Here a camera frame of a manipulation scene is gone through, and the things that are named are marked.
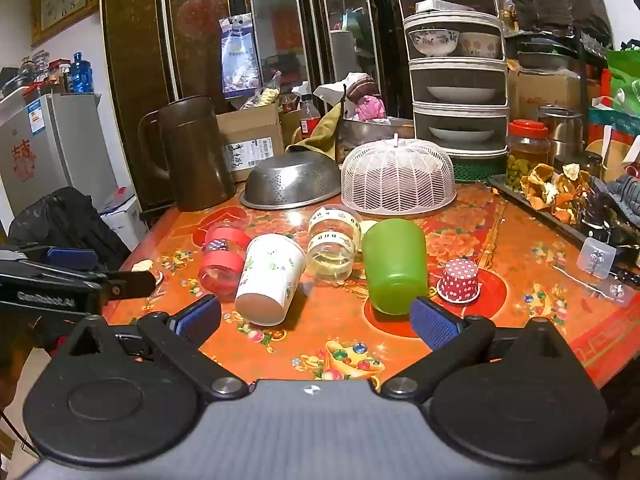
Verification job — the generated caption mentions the black plastic bag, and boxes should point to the black plastic bag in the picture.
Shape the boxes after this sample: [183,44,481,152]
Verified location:
[7,187,132,272]

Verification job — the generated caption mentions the pink cloth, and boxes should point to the pink cloth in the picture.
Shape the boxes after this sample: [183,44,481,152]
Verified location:
[355,95,389,121]

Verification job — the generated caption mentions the olive cloth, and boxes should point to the olive cloth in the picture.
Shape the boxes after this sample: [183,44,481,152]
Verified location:
[286,105,347,157]

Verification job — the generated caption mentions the floral bowl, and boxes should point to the floral bowl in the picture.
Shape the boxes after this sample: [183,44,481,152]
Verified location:
[459,32,502,59]

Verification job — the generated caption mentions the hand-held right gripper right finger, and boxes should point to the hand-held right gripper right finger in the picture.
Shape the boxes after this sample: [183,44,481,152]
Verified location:
[381,296,576,401]

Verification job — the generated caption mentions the red polka-dot paper cup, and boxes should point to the red polka-dot paper cup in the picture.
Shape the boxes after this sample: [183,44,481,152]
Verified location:
[436,258,482,304]

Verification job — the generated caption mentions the hanging plastic package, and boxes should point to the hanging plastic package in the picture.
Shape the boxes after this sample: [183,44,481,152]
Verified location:
[218,12,262,100]

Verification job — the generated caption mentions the red-lidded pickle jar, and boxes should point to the red-lidded pickle jar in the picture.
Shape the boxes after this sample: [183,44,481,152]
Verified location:
[505,119,551,190]

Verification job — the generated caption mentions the steel basin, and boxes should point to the steel basin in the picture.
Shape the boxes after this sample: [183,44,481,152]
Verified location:
[340,116,416,162]

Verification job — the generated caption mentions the steel colander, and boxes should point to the steel colander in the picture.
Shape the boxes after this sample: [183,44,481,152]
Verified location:
[239,151,342,209]

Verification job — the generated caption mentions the blue patterned bowl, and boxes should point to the blue patterned bowl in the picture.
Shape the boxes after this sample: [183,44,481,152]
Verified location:
[408,29,460,58]

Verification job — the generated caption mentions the dried orange peels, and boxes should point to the dried orange peels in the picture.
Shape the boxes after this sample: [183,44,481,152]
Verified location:
[520,162,597,224]

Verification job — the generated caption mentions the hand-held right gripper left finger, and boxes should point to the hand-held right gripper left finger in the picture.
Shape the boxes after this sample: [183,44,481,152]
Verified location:
[62,294,249,402]

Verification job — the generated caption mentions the white plate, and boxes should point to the white plate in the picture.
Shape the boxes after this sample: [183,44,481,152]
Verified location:
[426,86,497,103]
[428,126,496,142]

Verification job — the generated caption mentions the white paper cup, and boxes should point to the white paper cup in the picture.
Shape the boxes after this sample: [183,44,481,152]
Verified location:
[234,233,307,327]

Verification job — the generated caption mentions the green plastic basket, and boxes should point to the green plastic basket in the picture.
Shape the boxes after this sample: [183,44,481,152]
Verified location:
[451,155,509,184]

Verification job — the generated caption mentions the blue plastic bottle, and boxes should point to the blue plastic bottle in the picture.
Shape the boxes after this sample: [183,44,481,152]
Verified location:
[71,52,94,94]

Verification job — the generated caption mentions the grey tiered dish rack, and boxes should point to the grey tiered dish rack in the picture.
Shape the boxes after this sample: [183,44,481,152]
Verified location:
[397,0,511,161]

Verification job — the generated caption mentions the grey refrigerator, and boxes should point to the grey refrigerator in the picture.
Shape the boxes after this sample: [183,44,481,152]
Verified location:
[0,92,119,221]

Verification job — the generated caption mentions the clear glass cup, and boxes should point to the clear glass cup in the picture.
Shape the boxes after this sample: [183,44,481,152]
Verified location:
[306,206,363,282]

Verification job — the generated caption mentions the green shopping bag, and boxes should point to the green shopping bag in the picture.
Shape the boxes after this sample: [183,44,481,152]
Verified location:
[605,42,640,114]

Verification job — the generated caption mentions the white carton box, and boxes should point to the white carton box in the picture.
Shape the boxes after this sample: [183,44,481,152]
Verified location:
[100,187,149,251]

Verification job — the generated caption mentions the cardboard box with label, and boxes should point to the cardboard box with label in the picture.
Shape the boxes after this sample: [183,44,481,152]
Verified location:
[216,104,286,184]

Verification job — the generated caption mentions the grey knitted cloth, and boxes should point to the grey knitted cloth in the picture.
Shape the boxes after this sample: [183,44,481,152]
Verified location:
[606,175,640,217]

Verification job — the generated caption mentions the large brown cardboard box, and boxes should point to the large brown cardboard box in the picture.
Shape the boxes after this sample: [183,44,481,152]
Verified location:
[507,67,602,122]

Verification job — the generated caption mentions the dark tray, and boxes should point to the dark tray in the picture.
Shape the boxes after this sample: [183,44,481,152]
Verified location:
[487,172,640,263]

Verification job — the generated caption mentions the cola bottle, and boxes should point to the cola bottle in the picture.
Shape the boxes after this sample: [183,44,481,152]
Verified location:
[298,94,322,139]

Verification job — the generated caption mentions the brown plastic pitcher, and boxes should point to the brown plastic pitcher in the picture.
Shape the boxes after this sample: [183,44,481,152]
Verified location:
[137,95,236,213]

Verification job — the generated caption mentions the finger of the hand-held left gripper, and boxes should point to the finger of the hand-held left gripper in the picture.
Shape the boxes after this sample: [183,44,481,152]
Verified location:
[0,246,100,275]
[97,270,157,307]

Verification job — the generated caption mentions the white mesh food cover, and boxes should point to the white mesh food cover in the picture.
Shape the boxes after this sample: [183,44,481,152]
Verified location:
[341,135,457,216]

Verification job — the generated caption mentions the red striped glass cup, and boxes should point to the red striped glass cup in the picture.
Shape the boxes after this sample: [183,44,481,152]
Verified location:
[197,221,252,296]

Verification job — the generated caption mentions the green plastic cup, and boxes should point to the green plastic cup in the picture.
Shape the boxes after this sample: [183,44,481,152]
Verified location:
[361,218,430,316]

